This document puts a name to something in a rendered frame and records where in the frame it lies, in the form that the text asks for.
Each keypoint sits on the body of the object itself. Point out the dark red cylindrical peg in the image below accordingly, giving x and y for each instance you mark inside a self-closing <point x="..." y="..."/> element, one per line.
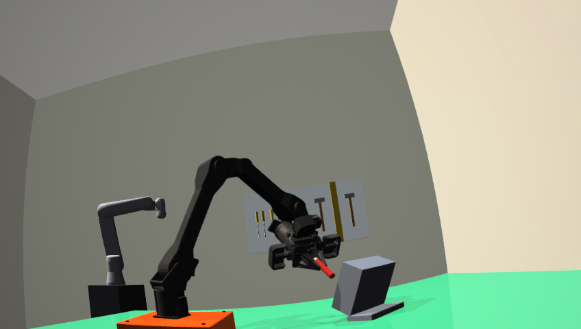
<point x="325" y="269"/>

